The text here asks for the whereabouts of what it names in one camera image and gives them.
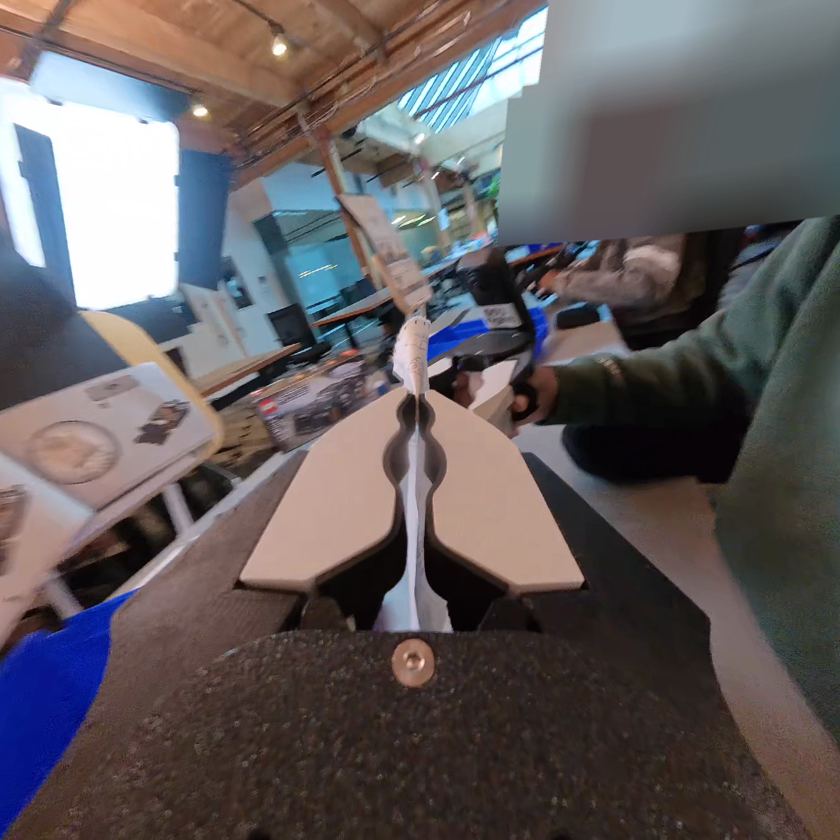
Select black office chair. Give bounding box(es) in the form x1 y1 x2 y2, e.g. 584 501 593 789
267 305 316 349

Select small numbered paper bag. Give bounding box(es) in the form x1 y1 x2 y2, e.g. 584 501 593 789
381 315 454 634

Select wooden post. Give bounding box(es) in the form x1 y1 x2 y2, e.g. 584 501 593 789
305 125 375 290

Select lego set box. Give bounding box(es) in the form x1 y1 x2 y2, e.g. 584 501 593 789
254 352 395 454

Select studio light panel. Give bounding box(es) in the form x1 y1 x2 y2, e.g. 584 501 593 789
14 99 182 312

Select tan panel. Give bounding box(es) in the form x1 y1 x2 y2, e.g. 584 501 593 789
79 309 224 421

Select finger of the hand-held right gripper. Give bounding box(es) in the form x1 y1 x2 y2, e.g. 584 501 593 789
428 352 463 395

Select wooden background desks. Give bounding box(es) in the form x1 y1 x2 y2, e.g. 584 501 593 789
195 283 454 395

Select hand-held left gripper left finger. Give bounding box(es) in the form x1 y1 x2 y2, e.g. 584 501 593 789
241 390 418 594

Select hanging banner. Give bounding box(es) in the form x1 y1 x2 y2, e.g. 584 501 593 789
339 195 434 316

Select lego instruction booklet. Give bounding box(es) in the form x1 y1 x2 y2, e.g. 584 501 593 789
0 361 224 631

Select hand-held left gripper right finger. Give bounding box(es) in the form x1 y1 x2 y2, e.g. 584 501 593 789
420 389 586 598

